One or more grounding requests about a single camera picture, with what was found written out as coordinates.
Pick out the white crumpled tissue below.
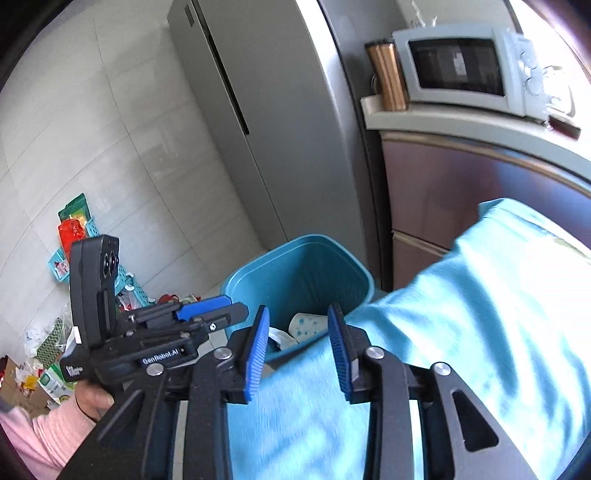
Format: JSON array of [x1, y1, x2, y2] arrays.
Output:
[[268, 328, 297, 354]]

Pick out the clear plastic jug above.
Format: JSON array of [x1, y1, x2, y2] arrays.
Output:
[[540, 65, 578, 116]]

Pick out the red snack packet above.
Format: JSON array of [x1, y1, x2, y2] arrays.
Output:
[[57, 219, 89, 256]]

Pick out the copper coloured thermos cup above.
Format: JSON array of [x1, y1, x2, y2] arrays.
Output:
[[365, 39, 411, 112]]

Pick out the person's left hand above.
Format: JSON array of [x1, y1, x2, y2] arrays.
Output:
[[75, 382, 115, 422]]

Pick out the blue plastic waste bin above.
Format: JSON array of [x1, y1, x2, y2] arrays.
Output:
[[221, 234, 376, 365]]

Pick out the blue floral tablecloth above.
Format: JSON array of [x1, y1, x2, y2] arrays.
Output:
[[226, 198, 591, 480]]

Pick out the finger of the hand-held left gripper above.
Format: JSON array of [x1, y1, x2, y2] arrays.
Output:
[[122, 295, 234, 329], [139, 302, 251, 352]]

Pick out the white microwave oven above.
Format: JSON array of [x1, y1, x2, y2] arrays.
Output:
[[392, 25, 579, 123]]

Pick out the green snack packet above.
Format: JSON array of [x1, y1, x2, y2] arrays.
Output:
[[57, 194, 89, 223]]

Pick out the cardboard box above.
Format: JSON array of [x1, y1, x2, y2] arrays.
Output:
[[0, 354, 62, 417]]

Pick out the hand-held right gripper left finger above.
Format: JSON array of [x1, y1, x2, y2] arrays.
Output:
[[58, 305, 273, 480]]

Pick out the silver refrigerator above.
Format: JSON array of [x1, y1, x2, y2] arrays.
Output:
[[167, 0, 394, 292]]

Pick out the maroon kitchen counter cabinet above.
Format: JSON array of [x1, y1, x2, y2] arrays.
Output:
[[361, 95, 591, 296]]

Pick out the teal plastic basket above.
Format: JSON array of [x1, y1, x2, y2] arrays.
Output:
[[48, 217, 149, 306]]

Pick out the green and white packet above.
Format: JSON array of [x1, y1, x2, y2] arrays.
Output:
[[37, 364, 77, 403]]

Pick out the green net bag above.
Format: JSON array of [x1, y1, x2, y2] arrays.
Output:
[[36, 318, 71, 366]]

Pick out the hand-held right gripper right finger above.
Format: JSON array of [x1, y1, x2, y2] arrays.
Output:
[[326, 302, 540, 480]]

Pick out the dark red container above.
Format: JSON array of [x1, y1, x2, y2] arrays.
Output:
[[547, 113, 583, 140]]

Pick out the white plastic bag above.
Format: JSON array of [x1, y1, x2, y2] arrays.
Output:
[[22, 318, 51, 358]]

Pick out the white blue-dotted paper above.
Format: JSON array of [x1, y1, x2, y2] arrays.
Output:
[[288, 312, 331, 345]]

